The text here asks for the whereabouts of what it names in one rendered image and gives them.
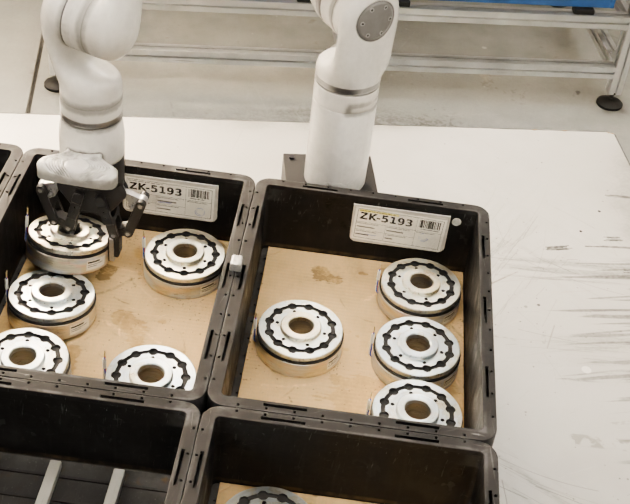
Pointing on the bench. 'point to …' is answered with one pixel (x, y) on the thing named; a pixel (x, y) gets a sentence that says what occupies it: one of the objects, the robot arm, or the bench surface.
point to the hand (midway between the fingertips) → (93, 243)
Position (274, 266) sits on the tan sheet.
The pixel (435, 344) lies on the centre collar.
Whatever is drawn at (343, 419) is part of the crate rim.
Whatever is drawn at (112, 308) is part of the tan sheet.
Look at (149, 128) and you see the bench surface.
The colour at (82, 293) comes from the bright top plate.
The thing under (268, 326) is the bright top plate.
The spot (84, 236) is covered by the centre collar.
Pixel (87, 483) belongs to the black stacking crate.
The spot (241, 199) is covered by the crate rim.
